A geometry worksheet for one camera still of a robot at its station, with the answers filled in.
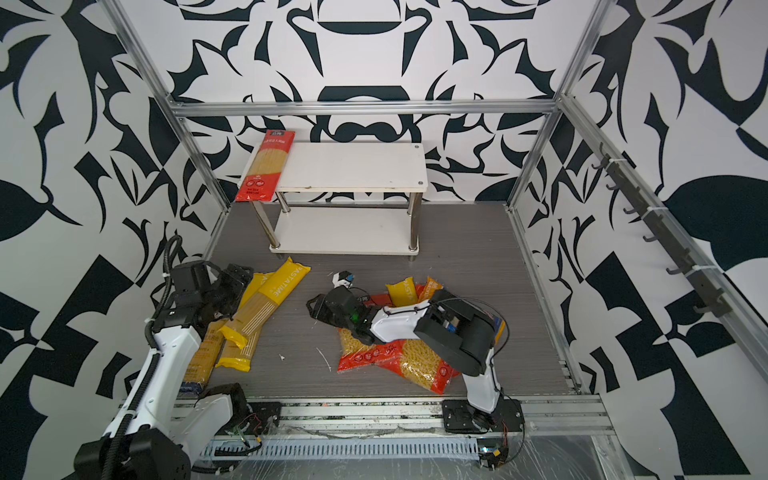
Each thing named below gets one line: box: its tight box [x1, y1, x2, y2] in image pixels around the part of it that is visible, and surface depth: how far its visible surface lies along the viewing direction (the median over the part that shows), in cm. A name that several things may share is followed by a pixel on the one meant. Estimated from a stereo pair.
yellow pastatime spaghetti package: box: [220, 257, 311, 349], surface depth 94 cm
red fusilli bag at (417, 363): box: [378, 339, 461, 395], surface depth 79 cm
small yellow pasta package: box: [385, 276, 419, 307], surface depth 96 cm
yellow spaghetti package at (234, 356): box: [216, 272, 273, 373], surface depth 84 cm
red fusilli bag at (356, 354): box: [337, 328, 406, 377], surface depth 81 cm
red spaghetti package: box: [235, 129, 296, 202], surface depth 80 cm
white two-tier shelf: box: [250, 142, 429, 261], surface depth 102 cm
